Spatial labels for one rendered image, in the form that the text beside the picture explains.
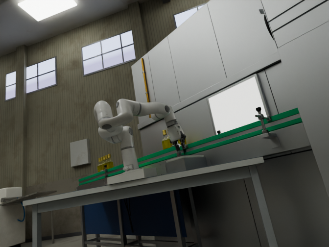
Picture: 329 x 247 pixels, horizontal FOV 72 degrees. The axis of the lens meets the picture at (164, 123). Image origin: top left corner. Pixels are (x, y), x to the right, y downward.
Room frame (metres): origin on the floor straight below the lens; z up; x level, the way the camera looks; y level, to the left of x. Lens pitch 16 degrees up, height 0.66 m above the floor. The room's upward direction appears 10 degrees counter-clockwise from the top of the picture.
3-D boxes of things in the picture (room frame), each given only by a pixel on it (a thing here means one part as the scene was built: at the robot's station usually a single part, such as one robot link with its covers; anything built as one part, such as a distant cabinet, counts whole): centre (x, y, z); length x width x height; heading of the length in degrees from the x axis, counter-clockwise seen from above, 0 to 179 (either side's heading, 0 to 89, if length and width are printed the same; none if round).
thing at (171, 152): (2.30, 0.57, 0.92); 1.75 x 0.01 x 0.08; 46
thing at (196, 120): (1.76, -0.37, 1.15); 0.90 x 0.03 x 0.34; 46
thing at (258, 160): (2.15, 0.10, 0.73); 1.58 x 1.52 x 0.04; 76
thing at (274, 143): (1.22, -0.54, 0.90); 0.17 x 0.05 x 0.23; 136
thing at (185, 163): (1.54, -0.12, 0.79); 0.27 x 0.17 x 0.08; 136
